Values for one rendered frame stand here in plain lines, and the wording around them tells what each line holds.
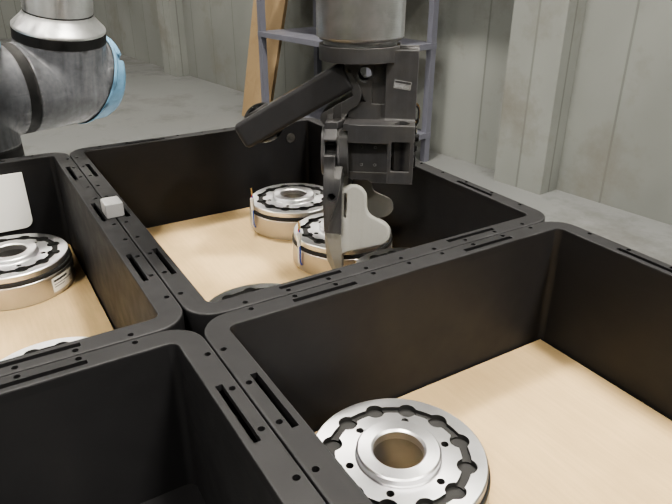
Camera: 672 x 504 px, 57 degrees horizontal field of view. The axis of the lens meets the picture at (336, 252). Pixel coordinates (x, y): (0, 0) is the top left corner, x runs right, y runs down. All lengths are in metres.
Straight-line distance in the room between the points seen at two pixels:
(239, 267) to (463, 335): 0.26
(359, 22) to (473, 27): 3.20
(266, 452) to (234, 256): 0.41
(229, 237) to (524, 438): 0.40
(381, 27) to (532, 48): 2.79
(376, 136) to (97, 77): 0.49
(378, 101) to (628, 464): 0.34
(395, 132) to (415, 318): 0.18
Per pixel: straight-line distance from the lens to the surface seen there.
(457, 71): 3.80
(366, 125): 0.54
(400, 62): 0.54
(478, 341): 0.49
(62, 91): 0.90
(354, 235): 0.57
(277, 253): 0.67
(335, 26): 0.53
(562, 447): 0.45
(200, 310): 0.37
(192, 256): 0.67
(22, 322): 0.61
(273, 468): 0.27
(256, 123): 0.57
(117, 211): 0.52
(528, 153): 3.37
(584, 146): 3.36
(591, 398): 0.49
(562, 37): 3.21
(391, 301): 0.41
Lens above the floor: 1.12
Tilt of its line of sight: 26 degrees down
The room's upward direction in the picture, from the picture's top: straight up
